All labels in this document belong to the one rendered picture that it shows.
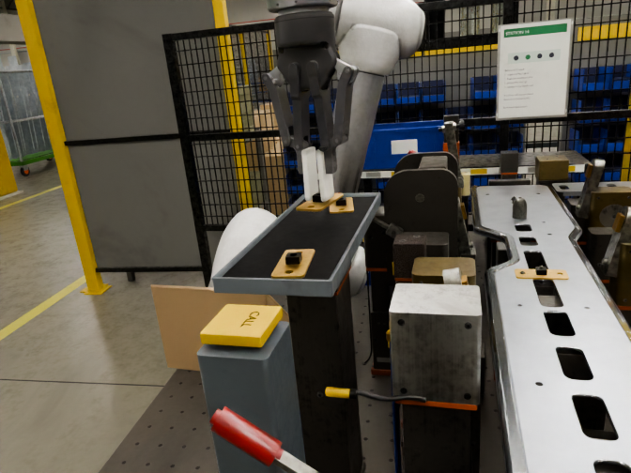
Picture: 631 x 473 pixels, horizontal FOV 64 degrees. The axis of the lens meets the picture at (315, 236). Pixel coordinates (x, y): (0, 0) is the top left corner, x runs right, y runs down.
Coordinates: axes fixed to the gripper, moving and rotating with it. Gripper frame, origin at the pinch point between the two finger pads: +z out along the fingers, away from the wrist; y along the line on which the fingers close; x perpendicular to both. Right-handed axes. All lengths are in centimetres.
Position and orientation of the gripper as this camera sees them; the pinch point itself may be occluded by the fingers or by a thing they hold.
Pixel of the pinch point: (317, 174)
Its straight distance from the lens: 69.3
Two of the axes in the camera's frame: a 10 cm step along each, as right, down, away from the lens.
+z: 0.9, 9.4, 3.2
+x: 4.3, -3.2, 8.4
